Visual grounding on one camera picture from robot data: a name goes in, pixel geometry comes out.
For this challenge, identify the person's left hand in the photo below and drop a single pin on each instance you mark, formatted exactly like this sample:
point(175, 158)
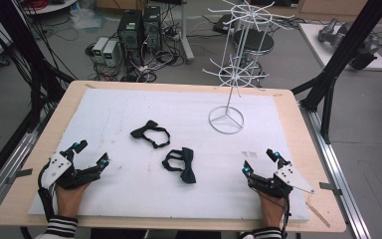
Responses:
point(69, 200)

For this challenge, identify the black bow tie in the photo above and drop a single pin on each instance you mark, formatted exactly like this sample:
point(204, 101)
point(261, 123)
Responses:
point(150, 127)
point(187, 166)

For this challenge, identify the black frame strut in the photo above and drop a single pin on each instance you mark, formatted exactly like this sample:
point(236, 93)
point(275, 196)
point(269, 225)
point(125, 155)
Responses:
point(20, 40)
point(344, 49)

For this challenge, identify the person's right hand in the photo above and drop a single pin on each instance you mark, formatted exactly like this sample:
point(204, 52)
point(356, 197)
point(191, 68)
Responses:
point(272, 209)

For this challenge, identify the black round stool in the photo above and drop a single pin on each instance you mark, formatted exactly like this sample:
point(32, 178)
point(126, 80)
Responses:
point(253, 41)

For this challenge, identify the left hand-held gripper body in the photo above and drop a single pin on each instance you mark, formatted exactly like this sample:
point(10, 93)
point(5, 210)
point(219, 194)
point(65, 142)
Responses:
point(58, 167)

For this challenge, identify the black computer tower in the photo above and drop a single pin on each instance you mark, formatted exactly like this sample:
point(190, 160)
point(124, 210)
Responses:
point(152, 28)
point(130, 35)

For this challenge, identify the grey metal bracket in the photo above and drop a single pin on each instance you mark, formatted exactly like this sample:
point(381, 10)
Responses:
point(21, 173)
point(330, 187)

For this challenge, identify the grey table leg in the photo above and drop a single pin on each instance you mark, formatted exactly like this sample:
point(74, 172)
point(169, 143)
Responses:
point(185, 36)

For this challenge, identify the white floor board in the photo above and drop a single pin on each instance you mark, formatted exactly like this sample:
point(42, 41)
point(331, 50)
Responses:
point(311, 36)

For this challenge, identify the wooden table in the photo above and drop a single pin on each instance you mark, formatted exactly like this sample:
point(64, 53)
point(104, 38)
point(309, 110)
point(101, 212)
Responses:
point(30, 186)

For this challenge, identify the aluminium rail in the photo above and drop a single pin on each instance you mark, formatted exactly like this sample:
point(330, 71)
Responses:
point(338, 179)
point(10, 162)

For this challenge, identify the white power supply box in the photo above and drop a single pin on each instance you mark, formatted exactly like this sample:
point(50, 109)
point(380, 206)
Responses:
point(99, 48)
point(111, 53)

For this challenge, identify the clear plastic bag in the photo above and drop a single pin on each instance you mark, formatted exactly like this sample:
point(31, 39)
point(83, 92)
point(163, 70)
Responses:
point(86, 18)

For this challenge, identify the round white table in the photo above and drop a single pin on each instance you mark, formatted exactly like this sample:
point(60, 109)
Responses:
point(51, 6)

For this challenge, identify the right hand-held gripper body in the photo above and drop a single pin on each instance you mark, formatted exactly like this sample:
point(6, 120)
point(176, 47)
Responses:
point(291, 177)

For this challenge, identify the white foam mat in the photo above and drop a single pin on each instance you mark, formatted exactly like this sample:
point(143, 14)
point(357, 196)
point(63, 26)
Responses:
point(179, 109)

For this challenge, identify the thin wooden stick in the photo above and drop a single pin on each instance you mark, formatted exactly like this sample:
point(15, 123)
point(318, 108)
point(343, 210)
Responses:
point(318, 215)

